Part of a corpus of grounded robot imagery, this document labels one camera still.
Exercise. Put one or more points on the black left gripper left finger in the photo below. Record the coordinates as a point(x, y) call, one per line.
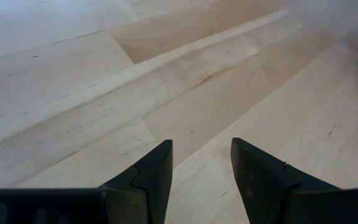
point(154, 186)

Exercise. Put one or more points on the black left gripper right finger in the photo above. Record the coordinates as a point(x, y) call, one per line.
point(259, 186)

